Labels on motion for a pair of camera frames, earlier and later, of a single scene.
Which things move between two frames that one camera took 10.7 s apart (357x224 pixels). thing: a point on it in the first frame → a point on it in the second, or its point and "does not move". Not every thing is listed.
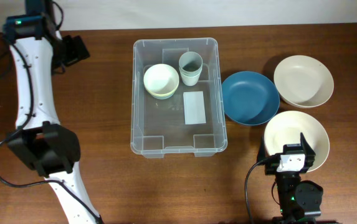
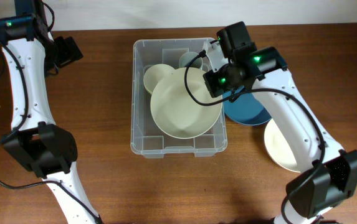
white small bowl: x=161 y=79 does not move
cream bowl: x=303 y=81 → x=174 y=110
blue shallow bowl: x=250 y=98 does not move
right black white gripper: x=271 y=166 → x=215 y=89
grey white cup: x=190 y=65 does not move
